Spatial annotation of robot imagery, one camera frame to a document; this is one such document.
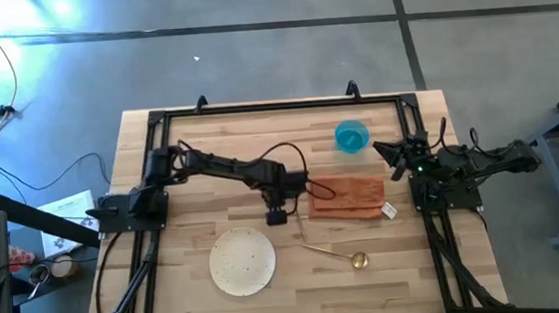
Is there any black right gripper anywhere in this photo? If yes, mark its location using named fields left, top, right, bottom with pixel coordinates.
left=372, top=131, right=443, bottom=183

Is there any blue translucent cup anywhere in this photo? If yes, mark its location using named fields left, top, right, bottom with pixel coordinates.
left=333, top=118, right=372, bottom=156

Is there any white napkin tag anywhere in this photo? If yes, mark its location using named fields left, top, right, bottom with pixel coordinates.
left=380, top=200, right=400, bottom=220

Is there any orange folded cloth napkin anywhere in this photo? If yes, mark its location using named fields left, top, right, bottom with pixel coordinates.
left=304, top=170, right=389, bottom=225

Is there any white speckled ceramic plate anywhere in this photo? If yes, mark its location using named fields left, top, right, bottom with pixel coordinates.
left=205, top=224, right=280, bottom=300

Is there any gold spoon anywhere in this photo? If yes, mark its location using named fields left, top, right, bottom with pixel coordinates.
left=299, top=238, right=372, bottom=276

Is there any white paper booklet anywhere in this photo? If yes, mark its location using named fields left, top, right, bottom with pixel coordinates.
left=36, top=189, right=103, bottom=260

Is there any beige mug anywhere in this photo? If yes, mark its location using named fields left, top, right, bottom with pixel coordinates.
left=49, top=252, right=79, bottom=280

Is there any black desk bar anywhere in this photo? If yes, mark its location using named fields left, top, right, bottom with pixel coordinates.
left=0, top=180, right=103, bottom=257

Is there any metal cup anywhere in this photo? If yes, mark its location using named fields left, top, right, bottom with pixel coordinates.
left=26, top=262, right=52, bottom=288

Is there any red patterned item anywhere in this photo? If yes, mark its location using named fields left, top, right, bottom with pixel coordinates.
left=7, top=244, right=38, bottom=273

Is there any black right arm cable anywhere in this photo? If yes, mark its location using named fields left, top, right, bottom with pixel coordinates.
left=467, top=126, right=483, bottom=156
left=435, top=116, right=450, bottom=149

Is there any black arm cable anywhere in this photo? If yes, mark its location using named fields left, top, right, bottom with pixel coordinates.
left=251, top=138, right=338, bottom=207
left=435, top=116, right=450, bottom=149
left=467, top=126, right=483, bottom=156

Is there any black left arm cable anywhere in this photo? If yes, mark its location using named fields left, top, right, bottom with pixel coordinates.
left=251, top=138, right=338, bottom=207

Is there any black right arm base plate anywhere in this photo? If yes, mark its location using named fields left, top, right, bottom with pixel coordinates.
left=408, top=167, right=484, bottom=215

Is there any black frame hook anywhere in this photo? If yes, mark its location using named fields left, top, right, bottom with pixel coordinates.
left=193, top=94, right=210, bottom=115
left=344, top=78, right=362, bottom=102

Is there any black aluminium table frame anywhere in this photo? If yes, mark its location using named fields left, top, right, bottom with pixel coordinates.
left=71, top=82, right=510, bottom=313

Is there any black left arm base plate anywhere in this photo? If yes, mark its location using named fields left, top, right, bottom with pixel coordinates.
left=84, top=187, right=172, bottom=237

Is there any thick black base cable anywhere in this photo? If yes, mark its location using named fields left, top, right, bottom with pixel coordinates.
left=90, top=231, right=131, bottom=313

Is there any thin black floor cable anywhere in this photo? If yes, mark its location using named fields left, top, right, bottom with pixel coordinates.
left=0, top=147, right=113, bottom=195

